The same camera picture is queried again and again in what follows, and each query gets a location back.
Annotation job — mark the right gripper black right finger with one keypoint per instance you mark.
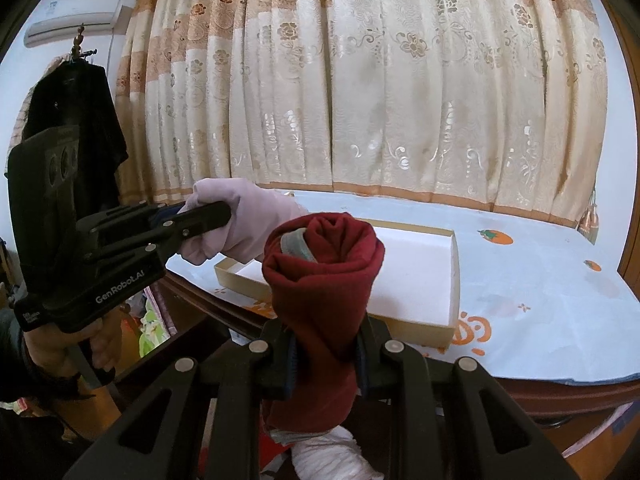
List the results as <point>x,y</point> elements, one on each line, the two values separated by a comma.
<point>449,420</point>

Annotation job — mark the curtain tassel tieback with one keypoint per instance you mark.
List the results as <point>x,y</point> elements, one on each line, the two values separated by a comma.
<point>589,224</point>

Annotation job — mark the person's left hand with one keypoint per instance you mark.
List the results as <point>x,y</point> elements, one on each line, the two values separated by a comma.
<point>49,348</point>

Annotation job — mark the wooden door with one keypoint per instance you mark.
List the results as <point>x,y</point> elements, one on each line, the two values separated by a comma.
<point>618,183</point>

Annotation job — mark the light pink underwear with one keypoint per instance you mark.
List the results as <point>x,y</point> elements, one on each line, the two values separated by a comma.
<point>255,213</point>

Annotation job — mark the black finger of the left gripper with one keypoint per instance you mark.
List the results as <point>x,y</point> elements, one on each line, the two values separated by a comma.
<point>171,227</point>
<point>144,215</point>

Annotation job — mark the beige floral curtain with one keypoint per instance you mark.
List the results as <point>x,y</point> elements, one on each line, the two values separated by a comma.
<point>496,105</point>

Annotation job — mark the dark red underwear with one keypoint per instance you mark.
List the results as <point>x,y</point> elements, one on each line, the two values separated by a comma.
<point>321,269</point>

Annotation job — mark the shallow cardboard tray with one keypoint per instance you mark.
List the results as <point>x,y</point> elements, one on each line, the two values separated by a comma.
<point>417,292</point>

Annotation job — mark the black hanging garment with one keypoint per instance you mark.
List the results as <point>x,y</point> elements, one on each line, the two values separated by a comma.
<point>78,94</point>

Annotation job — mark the white air conditioner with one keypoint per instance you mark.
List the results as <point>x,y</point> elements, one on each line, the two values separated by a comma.
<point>62,18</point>

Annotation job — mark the white dotted underwear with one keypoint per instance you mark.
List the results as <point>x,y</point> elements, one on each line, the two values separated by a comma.
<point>327,455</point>

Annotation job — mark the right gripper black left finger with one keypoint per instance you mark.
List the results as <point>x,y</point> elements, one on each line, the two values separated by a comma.
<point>196,422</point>

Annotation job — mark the wooden coat rack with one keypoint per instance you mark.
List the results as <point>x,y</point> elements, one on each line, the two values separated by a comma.
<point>77,52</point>

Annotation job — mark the green cartoon bag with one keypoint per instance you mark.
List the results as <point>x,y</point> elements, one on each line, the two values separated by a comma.
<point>153,331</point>

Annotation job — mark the white persimmon print tablecloth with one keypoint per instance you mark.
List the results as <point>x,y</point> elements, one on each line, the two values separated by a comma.
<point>537,301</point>

